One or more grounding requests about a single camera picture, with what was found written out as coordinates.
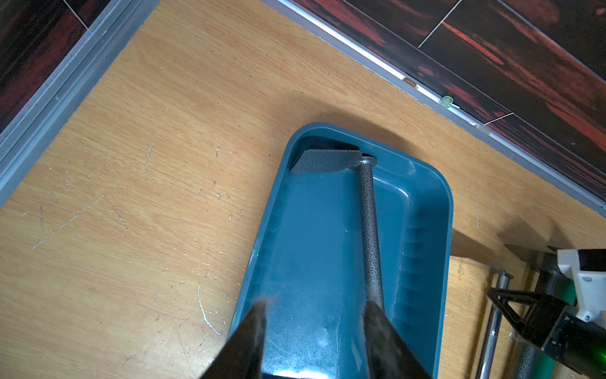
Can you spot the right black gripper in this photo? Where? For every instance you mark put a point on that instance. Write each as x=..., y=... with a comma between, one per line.
x=550, y=324

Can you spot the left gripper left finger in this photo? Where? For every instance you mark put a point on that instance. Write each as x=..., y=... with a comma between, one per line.
x=242, y=355

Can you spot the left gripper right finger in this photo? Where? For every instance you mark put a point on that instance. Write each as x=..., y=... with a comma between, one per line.
x=388, y=355

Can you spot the chrome hoe blue grip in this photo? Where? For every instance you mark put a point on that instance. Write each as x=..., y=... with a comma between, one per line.
x=489, y=341

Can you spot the teal plastic storage tray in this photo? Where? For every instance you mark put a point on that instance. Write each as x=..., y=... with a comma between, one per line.
x=307, y=260

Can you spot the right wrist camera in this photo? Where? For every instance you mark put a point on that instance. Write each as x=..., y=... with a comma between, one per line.
x=586, y=267

